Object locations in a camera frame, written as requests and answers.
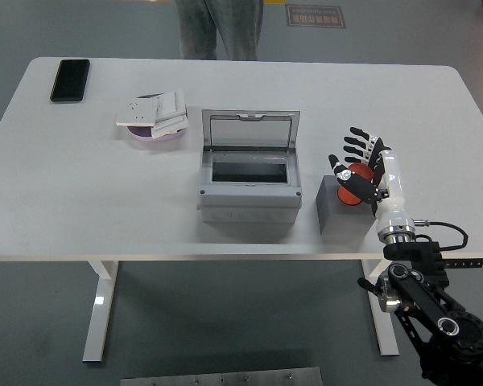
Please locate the transparent hinged box lid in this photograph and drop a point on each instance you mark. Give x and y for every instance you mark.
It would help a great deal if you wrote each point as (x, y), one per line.
(249, 128)

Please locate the black smartphone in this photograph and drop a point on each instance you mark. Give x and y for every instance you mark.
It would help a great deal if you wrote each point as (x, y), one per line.
(69, 80)

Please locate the grey block with round hole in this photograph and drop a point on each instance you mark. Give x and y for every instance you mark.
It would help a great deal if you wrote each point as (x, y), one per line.
(326, 205)

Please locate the white table leg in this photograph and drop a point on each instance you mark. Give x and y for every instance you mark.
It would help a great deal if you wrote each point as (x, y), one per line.
(382, 337)
(98, 313)

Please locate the purple shallow bowl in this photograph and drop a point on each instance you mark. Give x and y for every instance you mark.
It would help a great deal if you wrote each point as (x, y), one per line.
(145, 136)

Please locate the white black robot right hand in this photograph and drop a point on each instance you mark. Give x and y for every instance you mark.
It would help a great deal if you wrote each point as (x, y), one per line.
(392, 201)

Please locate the orange cylindrical battery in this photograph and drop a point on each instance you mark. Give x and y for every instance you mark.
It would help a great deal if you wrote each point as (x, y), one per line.
(364, 171)

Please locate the grey box cover frame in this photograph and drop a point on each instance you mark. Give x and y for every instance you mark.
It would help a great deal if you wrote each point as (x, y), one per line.
(249, 189)

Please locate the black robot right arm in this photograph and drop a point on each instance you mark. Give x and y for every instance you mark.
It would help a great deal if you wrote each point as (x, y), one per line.
(410, 251)

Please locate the white wall socket panel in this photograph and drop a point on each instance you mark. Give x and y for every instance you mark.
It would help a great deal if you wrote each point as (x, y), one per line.
(137, 112)

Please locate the grey metal plate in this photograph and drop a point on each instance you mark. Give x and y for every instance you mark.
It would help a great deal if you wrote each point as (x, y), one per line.
(221, 378)

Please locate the white wall switch panel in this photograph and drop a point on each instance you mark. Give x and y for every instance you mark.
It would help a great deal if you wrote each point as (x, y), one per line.
(171, 102)
(169, 128)

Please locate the black table control panel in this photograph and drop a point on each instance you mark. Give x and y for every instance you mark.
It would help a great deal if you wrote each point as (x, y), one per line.
(463, 264)

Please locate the person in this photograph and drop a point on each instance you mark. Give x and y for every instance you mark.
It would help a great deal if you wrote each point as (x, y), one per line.
(197, 28)

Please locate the brown floor sign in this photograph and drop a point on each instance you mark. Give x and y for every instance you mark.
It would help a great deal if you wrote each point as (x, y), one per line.
(316, 16)

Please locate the grey plastic junction box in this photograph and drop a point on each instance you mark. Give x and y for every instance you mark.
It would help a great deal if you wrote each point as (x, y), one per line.
(249, 211)

